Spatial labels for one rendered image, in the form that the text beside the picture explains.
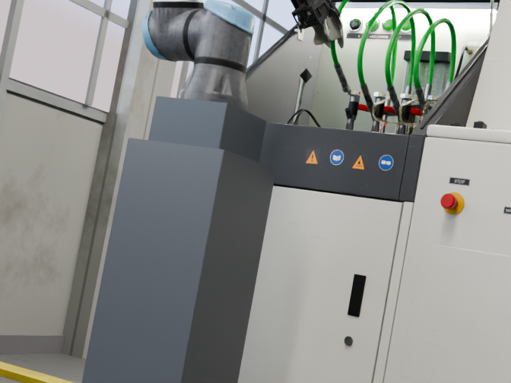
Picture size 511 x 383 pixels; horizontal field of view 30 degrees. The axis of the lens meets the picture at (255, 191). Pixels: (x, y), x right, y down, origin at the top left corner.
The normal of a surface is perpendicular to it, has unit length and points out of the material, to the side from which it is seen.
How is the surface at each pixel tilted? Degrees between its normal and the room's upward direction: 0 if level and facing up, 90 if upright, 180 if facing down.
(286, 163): 90
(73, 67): 90
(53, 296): 90
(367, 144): 90
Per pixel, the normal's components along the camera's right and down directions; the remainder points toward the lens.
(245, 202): 0.87, 0.13
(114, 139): -0.46, -0.14
